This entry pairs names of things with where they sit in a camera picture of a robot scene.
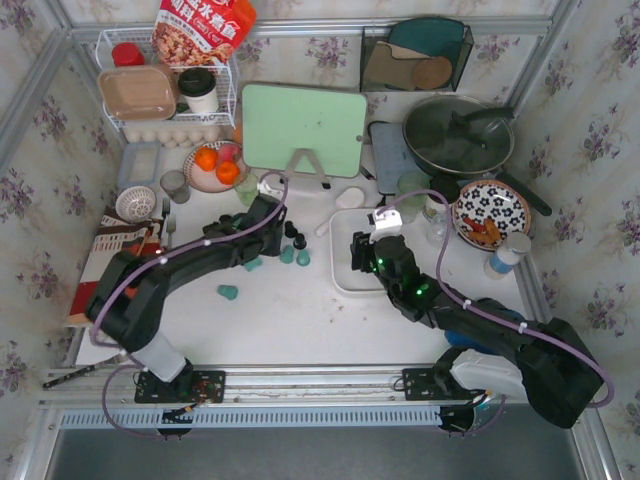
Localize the clear blue-rim container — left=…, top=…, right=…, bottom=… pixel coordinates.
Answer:
left=116, top=142, right=161, bottom=190

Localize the black mesh organizer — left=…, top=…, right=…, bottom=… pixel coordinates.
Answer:
left=359, top=16, right=474, bottom=92

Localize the beige lunch box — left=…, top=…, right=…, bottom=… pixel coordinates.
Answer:
left=98, top=65, right=180, bottom=122

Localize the white wire rack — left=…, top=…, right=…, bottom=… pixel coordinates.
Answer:
left=94, top=27, right=239, bottom=129

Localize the grey glass cup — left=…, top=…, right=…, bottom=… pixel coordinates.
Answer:
left=160, top=170, right=190, bottom=204

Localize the orange tangerine right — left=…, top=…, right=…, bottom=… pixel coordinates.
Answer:
left=215, top=161, right=241, bottom=185

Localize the small clear glass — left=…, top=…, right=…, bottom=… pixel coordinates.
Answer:
left=426, top=219, right=448, bottom=247

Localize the red toy sausage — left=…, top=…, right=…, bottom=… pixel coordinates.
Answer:
left=463, top=217, right=487, bottom=233

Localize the orange toy food piece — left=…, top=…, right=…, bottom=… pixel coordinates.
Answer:
left=483, top=218, right=502, bottom=244

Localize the orange tangerine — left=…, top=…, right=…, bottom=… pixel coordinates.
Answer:
left=194, top=146, right=218, bottom=172
left=215, top=161, right=241, bottom=185

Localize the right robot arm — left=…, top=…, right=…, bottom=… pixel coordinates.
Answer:
left=350, top=232, right=604, bottom=428

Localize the egg carton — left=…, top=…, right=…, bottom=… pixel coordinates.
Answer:
left=123, top=125, right=232, bottom=148

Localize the coffee cup on rack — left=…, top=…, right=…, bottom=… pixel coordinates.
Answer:
left=178, top=67, right=219, bottom=114

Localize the grey blue board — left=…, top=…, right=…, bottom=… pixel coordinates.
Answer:
left=367, top=121, right=421, bottom=195

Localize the floral patterned plate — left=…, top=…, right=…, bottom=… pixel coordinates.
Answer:
left=452, top=180, right=532, bottom=252

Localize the white cup black lid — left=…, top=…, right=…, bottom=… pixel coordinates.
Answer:
left=423, top=175, right=461, bottom=222

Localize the white bottle blue label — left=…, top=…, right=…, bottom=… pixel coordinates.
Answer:
left=484, top=232, right=531, bottom=280

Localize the striped red placemat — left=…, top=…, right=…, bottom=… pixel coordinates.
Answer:
left=66, top=207, right=164, bottom=327

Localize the white storage basket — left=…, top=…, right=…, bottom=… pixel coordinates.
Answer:
left=329, top=208, right=385, bottom=298

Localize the white plastic scoop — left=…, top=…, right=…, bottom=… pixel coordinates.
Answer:
left=314, top=187, right=365, bottom=237

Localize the black frying pan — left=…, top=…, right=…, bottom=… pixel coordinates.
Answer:
left=402, top=95, right=552, bottom=216

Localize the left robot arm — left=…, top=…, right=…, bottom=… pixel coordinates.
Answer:
left=85, top=194, right=287, bottom=390

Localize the orange tangerine left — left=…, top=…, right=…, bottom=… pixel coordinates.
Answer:
left=194, top=146, right=218, bottom=172

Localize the green cutting board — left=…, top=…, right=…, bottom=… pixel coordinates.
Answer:
left=241, top=84, right=367, bottom=178

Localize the white round strainer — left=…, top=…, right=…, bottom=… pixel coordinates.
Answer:
left=115, top=186, right=156, bottom=223

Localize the blue cloth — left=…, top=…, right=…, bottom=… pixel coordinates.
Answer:
left=436, top=298, right=525, bottom=356

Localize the green plastic tumbler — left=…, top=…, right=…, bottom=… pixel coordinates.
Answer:
left=396, top=172, right=430, bottom=224

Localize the red snack bag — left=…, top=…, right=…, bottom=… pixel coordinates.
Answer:
left=151, top=0, right=257, bottom=66

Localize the round cork coaster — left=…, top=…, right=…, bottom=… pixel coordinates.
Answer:
left=411, top=56, right=453, bottom=90

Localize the small green glass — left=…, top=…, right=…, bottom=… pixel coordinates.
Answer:
left=234, top=172, right=259, bottom=207

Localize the plate with fruit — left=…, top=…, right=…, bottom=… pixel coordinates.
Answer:
left=183, top=141, right=250, bottom=193

